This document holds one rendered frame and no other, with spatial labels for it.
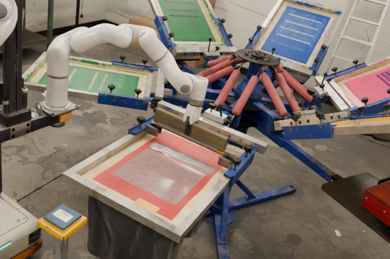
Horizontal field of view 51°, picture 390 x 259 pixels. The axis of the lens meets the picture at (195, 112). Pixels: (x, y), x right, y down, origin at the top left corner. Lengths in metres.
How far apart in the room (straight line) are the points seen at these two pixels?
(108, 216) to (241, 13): 4.80
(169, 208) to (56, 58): 0.81
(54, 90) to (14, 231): 0.98
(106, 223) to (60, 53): 0.79
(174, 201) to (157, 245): 0.20
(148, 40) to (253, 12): 4.47
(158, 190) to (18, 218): 1.11
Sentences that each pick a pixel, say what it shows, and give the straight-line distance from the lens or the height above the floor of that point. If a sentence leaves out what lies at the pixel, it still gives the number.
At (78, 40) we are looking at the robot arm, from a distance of 1.87.
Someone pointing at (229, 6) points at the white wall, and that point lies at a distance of 6.35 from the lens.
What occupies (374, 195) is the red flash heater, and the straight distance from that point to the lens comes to 2.03.
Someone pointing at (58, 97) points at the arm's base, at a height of 1.20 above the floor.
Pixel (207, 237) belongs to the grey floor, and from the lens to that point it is 3.11.
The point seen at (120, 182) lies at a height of 0.95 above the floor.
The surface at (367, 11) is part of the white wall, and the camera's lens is 5.89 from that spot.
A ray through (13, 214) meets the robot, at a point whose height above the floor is 0.28.
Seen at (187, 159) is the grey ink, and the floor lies 0.96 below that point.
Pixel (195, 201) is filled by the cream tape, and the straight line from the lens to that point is 1.83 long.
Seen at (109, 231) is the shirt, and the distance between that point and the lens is 1.97.
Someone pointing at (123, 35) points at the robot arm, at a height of 1.54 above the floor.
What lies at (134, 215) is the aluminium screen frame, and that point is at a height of 0.97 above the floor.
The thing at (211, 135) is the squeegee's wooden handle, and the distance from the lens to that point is 2.00.
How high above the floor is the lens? 2.06
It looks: 25 degrees down
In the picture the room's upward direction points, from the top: 12 degrees clockwise
